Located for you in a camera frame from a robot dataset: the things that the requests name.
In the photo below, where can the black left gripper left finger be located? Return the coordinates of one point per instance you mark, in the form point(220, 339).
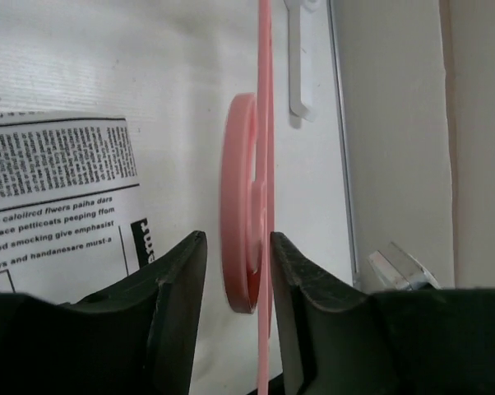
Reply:
point(137, 336)

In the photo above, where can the white clothes rack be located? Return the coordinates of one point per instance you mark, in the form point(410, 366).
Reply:
point(301, 16)

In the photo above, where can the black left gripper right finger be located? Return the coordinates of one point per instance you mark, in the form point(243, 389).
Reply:
point(335, 339)

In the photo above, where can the aluminium side rail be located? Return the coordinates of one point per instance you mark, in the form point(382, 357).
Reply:
point(344, 152)

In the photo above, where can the pink clothes hanger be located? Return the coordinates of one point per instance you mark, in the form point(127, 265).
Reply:
point(245, 198)

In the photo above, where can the newspaper print trousers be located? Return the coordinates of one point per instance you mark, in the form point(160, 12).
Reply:
point(71, 215)

